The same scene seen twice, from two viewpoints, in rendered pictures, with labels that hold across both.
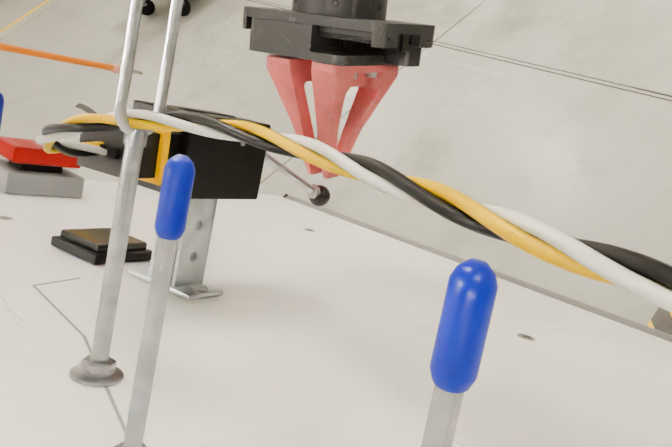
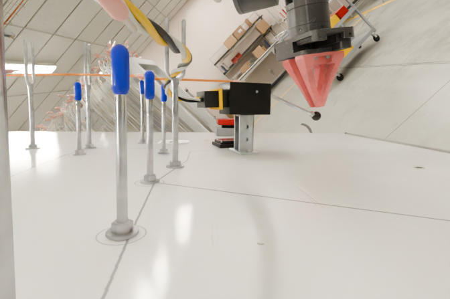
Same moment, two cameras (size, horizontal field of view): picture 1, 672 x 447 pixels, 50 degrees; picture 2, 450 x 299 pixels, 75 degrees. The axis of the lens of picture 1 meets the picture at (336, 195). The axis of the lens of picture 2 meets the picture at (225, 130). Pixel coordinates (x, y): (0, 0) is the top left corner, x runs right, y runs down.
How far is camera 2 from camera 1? 0.15 m
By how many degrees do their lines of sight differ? 37
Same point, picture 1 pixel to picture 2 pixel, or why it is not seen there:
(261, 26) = (278, 50)
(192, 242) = (244, 133)
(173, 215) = (146, 89)
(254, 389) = (228, 172)
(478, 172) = not seen: outside the picture
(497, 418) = (339, 186)
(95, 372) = (171, 164)
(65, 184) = not seen: hidden behind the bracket
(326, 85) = (301, 65)
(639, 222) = not seen: outside the picture
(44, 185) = (229, 132)
